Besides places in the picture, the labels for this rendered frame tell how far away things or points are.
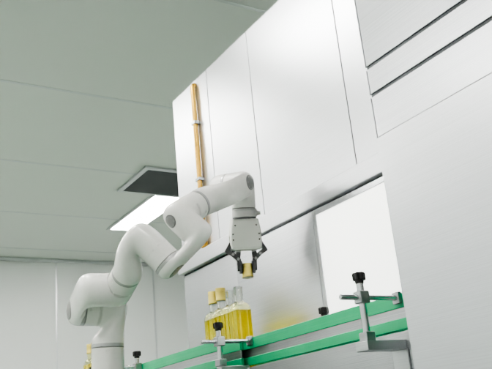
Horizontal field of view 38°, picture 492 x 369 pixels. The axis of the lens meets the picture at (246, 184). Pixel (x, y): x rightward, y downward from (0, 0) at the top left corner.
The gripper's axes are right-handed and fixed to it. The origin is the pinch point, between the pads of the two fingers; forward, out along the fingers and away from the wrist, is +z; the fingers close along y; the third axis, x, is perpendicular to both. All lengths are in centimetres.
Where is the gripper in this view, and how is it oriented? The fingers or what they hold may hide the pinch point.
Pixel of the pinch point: (247, 266)
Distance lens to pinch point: 225.6
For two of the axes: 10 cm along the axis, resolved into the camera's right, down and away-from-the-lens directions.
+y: -9.9, 0.3, -1.6
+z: 0.5, 9.9, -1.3
